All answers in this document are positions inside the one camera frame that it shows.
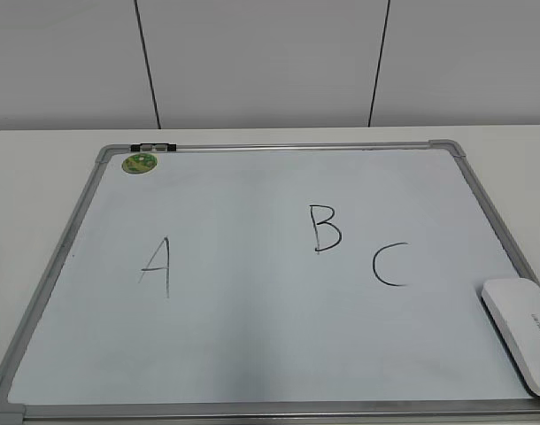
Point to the white board eraser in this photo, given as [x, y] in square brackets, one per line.
[514, 306]

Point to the round green magnet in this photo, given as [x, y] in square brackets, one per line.
[139, 163]

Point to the white board with grey frame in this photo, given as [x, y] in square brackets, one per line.
[265, 284]

